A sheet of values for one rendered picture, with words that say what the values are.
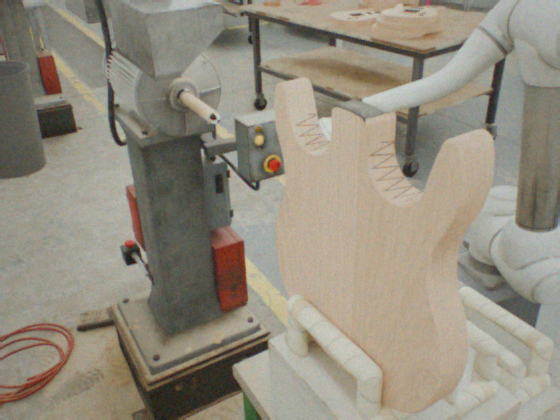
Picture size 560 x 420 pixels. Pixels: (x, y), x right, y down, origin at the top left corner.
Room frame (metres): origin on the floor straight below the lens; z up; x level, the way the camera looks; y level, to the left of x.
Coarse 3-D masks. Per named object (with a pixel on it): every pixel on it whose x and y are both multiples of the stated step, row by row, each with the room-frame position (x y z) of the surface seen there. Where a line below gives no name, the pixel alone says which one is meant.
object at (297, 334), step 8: (288, 312) 0.65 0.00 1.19; (288, 320) 0.65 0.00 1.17; (296, 320) 0.65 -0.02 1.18; (288, 328) 0.66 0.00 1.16; (296, 328) 0.65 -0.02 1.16; (304, 328) 0.65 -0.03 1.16; (288, 336) 0.66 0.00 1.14; (296, 336) 0.65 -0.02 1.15; (304, 336) 0.65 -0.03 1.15; (288, 344) 0.66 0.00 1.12; (296, 344) 0.65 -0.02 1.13; (304, 344) 0.65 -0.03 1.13; (288, 352) 0.66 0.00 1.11; (296, 352) 0.65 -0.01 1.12; (304, 352) 0.65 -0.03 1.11
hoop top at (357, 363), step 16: (288, 304) 0.66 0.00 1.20; (304, 304) 0.64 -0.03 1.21; (304, 320) 0.62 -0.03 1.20; (320, 320) 0.61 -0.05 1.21; (320, 336) 0.59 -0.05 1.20; (336, 336) 0.58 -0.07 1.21; (336, 352) 0.56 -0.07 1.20; (352, 352) 0.54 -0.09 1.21; (352, 368) 0.53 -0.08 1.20; (368, 368) 0.52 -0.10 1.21; (368, 384) 0.50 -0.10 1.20
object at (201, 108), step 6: (186, 96) 1.48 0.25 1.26; (192, 96) 1.47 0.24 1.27; (186, 102) 1.46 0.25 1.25; (192, 102) 1.43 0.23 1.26; (198, 102) 1.42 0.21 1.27; (192, 108) 1.42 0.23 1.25; (198, 108) 1.39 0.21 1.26; (204, 108) 1.37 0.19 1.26; (210, 108) 1.37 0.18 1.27; (204, 114) 1.35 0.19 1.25; (210, 114) 1.34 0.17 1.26
